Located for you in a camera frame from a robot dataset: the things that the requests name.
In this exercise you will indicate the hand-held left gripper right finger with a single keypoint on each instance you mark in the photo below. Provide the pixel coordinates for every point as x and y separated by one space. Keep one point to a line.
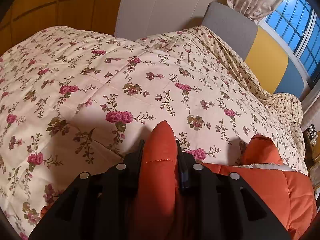
185 178

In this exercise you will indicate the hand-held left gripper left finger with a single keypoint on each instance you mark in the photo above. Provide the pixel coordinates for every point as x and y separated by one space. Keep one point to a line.
132 170

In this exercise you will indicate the orange puffer jacket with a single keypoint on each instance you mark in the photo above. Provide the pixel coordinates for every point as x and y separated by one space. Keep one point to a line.
160 180

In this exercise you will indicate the rose print quilt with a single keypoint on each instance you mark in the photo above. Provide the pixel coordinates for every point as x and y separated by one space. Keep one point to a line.
100 80

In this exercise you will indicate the wooden side table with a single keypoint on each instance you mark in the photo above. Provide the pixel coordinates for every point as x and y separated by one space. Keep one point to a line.
312 152

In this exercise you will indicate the grey yellow blue headboard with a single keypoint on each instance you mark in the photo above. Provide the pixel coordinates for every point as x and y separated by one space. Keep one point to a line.
267 55

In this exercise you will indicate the wooden wardrobe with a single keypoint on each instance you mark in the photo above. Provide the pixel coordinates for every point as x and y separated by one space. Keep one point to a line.
57 2

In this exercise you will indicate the barred window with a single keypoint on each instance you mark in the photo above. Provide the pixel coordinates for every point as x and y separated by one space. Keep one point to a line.
297 27

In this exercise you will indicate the beige patterned curtain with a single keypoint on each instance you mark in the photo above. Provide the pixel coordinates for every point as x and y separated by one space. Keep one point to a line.
257 0

